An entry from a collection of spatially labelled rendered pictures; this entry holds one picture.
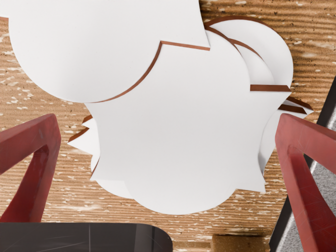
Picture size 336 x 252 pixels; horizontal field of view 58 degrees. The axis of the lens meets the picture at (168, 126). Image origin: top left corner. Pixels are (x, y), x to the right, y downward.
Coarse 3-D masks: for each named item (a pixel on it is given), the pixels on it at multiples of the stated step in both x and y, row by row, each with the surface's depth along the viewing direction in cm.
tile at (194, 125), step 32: (160, 64) 17; (192, 64) 17; (224, 64) 17; (128, 96) 18; (160, 96) 18; (192, 96) 18; (224, 96) 18; (256, 96) 18; (128, 128) 19; (160, 128) 19; (192, 128) 19; (224, 128) 19; (256, 128) 19; (128, 160) 21; (160, 160) 21; (192, 160) 21; (224, 160) 21; (256, 160) 21; (160, 192) 22; (192, 192) 22; (224, 192) 22
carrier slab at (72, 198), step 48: (240, 0) 20; (288, 0) 20; (0, 48) 22; (288, 48) 22; (0, 96) 25; (48, 96) 25; (0, 192) 31; (96, 192) 31; (240, 192) 31; (192, 240) 36
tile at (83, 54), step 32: (0, 0) 15; (32, 0) 15; (64, 0) 15; (96, 0) 15; (128, 0) 15; (160, 0) 14; (192, 0) 14; (32, 32) 15; (64, 32) 15; (96, 32) 15; (128, 32) 15; (160, 32) 15; (192, 32) 14; (32, 64) 15; (64, 64) 15; (96, 64) 15; (128, 64) 15; (64, 96) 15; (96, 96) 15
